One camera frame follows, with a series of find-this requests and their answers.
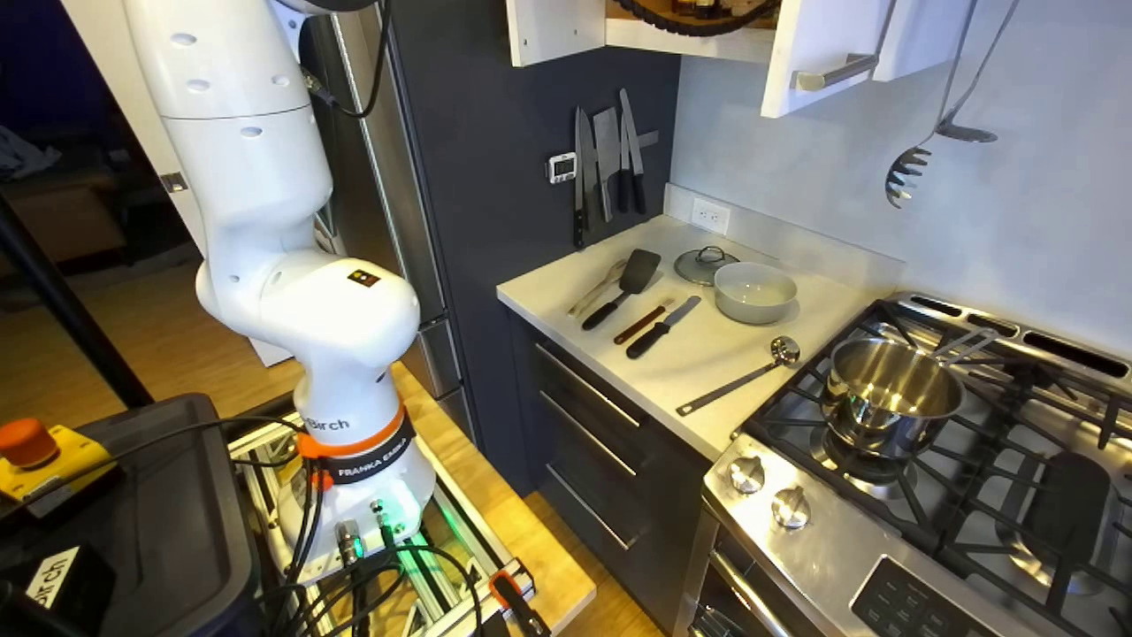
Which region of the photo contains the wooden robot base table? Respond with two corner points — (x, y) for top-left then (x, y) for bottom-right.
(270, 366), (597, 637)

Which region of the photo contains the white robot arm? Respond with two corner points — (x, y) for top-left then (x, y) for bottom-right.
(125, 0), (436, 584)

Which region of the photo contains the black spatula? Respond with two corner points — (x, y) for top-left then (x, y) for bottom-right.
(585, 249), (660, 328)

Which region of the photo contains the glass pot lid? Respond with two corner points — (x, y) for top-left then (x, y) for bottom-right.
(674, 245), (732, 287)

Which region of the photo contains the grey ceramic bowl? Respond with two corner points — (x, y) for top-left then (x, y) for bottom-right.
(716, 261), (796, 325)

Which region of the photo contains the dark drawer cabinet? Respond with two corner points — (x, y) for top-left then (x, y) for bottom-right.
(509, 320), (709, 634)

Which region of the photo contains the long metal spoon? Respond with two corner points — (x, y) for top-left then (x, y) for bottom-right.
(674, 335), (804, 417)

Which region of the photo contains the stainless steel refrigerator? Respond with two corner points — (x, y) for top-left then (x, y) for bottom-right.
(309, 0), (469, 424)

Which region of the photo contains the stainless steel pot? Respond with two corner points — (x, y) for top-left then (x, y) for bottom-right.
(822, 335), (967, 462)

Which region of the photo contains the hanging slotted spoon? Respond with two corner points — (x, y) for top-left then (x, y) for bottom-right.
(884, 0), (1015, 210)

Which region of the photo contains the white cabinet door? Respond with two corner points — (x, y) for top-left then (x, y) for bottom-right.
(759, 0), (969, 122)

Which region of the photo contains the black equipment case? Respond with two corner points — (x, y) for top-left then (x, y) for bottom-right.
(0, 397), (262, 637)

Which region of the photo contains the gas stove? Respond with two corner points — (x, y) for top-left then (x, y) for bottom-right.
(691, 293), (1132, 637)

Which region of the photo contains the red emergency stop button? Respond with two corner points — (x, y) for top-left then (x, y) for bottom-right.
(0, 417), (114, 508)

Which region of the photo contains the red handled knife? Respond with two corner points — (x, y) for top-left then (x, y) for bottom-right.
(611, 302), (672, 348)

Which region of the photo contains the black handled knife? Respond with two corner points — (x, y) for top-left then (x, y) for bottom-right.
(625, 293), (702, 363)

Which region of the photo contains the wall mounted knife set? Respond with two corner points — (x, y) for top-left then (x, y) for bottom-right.
(574, 88), (651, 249)

